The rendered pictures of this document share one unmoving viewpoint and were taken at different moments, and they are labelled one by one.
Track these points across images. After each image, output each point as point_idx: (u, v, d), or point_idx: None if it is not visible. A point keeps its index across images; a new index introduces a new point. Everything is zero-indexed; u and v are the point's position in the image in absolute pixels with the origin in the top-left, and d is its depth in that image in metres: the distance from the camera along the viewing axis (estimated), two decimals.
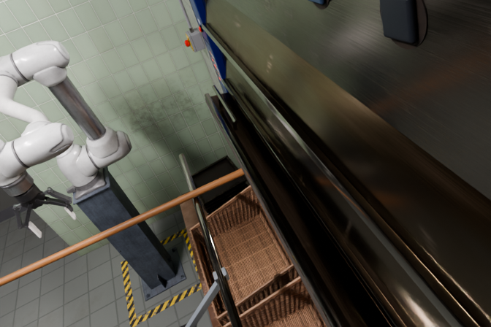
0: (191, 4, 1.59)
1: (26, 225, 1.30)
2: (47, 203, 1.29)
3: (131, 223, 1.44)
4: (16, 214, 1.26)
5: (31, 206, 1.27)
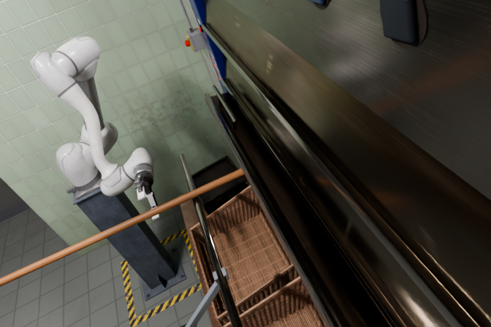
0: (191, 4, 1.59)
1: (151, 208, 1.59)
2: None
3: (131, 223, 1.44)
4: None
5: None
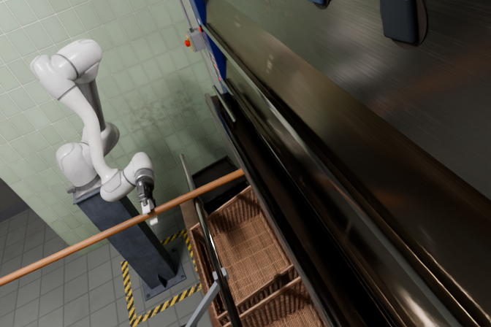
0: (191, 4, 1.59)
1: None
2: None
3: (131, 223, 1.44)
4: None
5: None
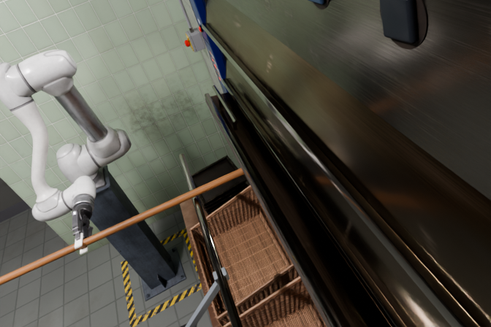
0: (191, 4, 1.59)
1: (82, 239, 1.49)
2: None
3: (64, 253, 1.41)
4: None
5: None
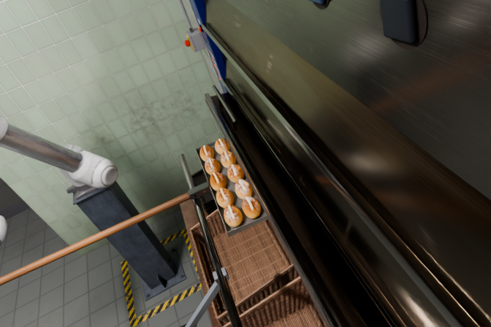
0: (191, 4, 1.59)
1: None
2: None
3: None
4: None
5: None
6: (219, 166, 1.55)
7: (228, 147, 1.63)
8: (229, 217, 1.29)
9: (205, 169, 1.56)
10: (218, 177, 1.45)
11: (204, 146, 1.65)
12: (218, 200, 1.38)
